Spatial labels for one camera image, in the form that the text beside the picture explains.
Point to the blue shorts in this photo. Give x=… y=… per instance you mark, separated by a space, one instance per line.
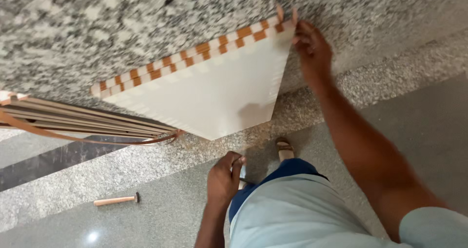
x=289 y=167

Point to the small cutting tool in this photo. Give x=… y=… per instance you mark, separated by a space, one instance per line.
x=243 y=174

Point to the person's left fingers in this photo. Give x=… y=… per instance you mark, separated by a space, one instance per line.
x=234 y=159

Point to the bundle of beige weaving strips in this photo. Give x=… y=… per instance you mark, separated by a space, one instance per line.
x=80 y=118

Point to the light blue shirt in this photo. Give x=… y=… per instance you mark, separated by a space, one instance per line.
x=303 y=218

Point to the white and orange woven panel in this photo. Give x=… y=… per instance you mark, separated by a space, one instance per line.
x=208 y=94

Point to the person's left hand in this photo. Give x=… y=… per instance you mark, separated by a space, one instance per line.
x=221 y=182

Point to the person's right fingers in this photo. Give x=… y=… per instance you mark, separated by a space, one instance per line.
x=302 y=36

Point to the long orange weaving strip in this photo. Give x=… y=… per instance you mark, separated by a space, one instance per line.
x=87 y=139

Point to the brown sandal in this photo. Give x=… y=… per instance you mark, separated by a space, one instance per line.
x=284 y=148

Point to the person's right hand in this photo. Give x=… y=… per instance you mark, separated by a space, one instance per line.
x=315 y=54

